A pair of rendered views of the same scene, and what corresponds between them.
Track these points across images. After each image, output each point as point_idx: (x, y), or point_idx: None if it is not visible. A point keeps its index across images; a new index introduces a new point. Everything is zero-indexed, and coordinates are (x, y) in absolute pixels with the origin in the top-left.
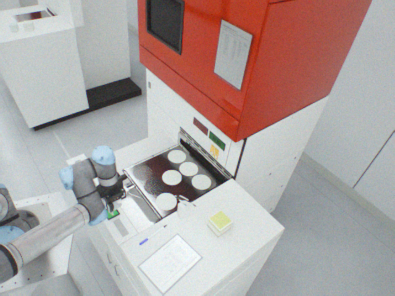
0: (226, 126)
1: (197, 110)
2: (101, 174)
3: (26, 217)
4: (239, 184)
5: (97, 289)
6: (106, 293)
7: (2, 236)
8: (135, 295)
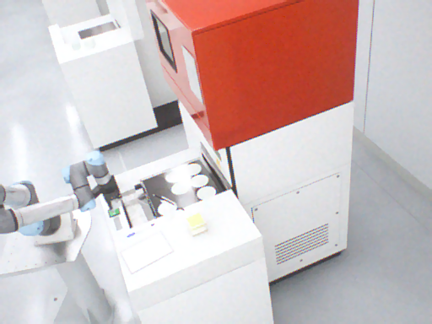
0: (207, 136)
1: None
2: (93, 173)
3: None
4: (247, 197)
5: (129, 310)
6: (136, 315)
7: None
8: None
